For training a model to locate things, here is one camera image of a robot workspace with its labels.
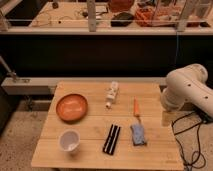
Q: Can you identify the orange ceramic bowl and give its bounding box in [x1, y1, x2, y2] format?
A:
[56, 94, 88, 122]

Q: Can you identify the orange crate on shelf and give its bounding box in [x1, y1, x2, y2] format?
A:
[134, 6, 201, 28]

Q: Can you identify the dark bowl on shelf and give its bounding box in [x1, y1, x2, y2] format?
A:
[110, 12, 134, 27]

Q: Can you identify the white plastic cup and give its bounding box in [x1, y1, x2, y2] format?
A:
[59, 129, 80, 154]

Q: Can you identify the metal clamp on rail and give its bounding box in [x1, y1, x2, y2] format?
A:
[0, 55, 31, 84]

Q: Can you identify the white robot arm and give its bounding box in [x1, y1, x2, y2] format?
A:
[160, 64, 213, 118]

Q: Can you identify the black rectangular case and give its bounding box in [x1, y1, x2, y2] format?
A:
[102, 125, 121, 155]

